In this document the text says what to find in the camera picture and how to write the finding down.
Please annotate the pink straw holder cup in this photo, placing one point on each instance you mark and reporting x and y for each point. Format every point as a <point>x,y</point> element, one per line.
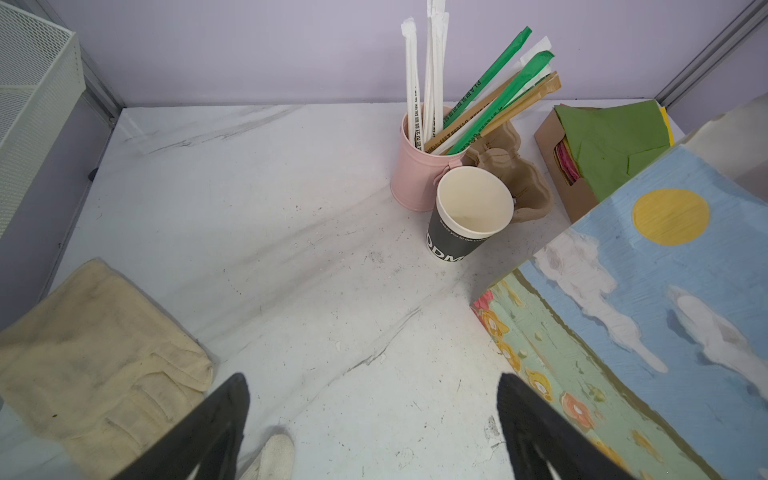
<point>417,173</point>

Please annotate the green paper gift bag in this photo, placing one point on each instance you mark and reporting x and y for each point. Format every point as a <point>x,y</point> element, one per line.
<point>644,324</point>

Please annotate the pink napkin stack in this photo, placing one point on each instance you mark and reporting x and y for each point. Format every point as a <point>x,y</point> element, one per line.
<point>566,163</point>

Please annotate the yellow napkin stack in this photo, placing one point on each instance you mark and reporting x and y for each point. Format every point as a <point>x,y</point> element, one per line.
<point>668,126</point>

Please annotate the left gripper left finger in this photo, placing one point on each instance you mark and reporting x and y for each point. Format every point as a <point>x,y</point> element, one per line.
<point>203,445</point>

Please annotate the stacked paper coffee cup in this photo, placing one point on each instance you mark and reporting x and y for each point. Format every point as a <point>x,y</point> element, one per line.
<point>472,205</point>

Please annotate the cardboard napkin box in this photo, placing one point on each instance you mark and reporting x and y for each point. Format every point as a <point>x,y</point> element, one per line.
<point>575,193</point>

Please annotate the white mesh two-tier shelf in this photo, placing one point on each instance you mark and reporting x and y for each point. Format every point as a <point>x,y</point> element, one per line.
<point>41,82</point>

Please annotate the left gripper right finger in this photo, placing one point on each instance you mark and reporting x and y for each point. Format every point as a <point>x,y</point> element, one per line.
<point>541,443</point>

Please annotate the green napkin stack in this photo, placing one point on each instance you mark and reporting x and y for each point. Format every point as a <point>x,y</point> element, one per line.
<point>612,145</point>

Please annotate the brown pulp cup carriers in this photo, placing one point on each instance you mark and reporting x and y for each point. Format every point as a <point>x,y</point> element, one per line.
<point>498,153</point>

